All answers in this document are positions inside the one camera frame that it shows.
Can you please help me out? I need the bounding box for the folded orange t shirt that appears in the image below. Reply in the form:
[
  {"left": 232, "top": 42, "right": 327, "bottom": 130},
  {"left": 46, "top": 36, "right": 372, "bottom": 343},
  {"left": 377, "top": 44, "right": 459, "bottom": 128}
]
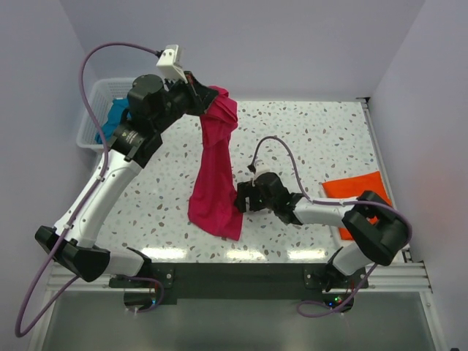
[{"left": 321, "top": 170, "right": 394, "bottom": 241}]

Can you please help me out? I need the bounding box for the blue t shirt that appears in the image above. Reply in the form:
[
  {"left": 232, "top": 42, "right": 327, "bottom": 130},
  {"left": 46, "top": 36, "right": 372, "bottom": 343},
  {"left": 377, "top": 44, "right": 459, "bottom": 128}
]
[{"left": 102, "top": 99, "right": 129, "bottom": 141}]

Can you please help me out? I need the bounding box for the white plastic basket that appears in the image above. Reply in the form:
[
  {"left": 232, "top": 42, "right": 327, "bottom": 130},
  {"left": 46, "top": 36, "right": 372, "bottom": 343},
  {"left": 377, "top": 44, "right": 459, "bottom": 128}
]
[{"left": 75, "top": 77, "right": 137, "bottom": 150}]

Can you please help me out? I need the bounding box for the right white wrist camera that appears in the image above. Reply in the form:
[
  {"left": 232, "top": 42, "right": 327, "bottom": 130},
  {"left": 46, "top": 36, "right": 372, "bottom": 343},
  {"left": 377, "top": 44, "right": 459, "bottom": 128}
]
[{"left": 248, "top": 159, "right": 271, "bottom": 182}]

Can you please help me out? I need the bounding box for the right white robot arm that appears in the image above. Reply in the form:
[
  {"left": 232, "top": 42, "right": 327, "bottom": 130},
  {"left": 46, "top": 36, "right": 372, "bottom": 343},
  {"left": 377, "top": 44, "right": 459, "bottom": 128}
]
[{"left": 235, "top": 172, "right": 412, "bottom": 290}]

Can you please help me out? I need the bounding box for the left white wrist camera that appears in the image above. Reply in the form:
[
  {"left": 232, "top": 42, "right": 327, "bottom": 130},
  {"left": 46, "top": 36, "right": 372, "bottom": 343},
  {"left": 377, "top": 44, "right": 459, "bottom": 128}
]
[{"left": 156, "top": 45, "right": 187, "bottom": 83}]

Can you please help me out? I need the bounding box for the aluminium frame rail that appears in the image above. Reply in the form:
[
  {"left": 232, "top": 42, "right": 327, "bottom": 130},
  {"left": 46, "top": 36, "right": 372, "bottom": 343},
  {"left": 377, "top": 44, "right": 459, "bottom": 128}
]
[{"left": 46, "top": 263, "right": 432, "bottom": 293}]

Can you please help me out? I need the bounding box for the magenta t shirt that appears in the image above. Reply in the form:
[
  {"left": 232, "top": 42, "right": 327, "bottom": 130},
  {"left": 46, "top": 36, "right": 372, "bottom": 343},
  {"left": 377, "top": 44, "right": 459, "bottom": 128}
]
[{"left": 187, "top": 86, "right": 243, "bottom": 241}]

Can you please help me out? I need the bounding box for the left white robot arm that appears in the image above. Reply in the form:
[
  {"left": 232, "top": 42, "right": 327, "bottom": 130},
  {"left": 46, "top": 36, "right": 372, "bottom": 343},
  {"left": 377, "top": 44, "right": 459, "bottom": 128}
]
[{"left": 34, "top": 71, "right": 219, "bottom": 287}]

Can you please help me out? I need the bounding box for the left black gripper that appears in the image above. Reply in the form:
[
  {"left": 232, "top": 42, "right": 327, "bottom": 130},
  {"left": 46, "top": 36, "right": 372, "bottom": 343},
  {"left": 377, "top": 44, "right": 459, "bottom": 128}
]
[{"left": 154, "top": 71, "right": 219, "bottom": 132}]

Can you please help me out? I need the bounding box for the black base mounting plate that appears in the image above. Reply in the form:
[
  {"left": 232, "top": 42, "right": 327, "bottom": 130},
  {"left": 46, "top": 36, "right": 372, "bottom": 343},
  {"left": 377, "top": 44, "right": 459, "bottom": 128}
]
[{"left": 109, "top": 263, "right": 366, "bottom": 308}]

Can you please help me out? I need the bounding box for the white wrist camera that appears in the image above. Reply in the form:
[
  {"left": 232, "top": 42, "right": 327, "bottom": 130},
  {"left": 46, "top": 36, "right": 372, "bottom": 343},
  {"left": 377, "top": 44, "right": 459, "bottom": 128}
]
[
  {"left": 248, "top": 159, "right": 271, "bottom": 182},
  {"left": 156, "top": 45, "right": 187, "bottom": 83}
]

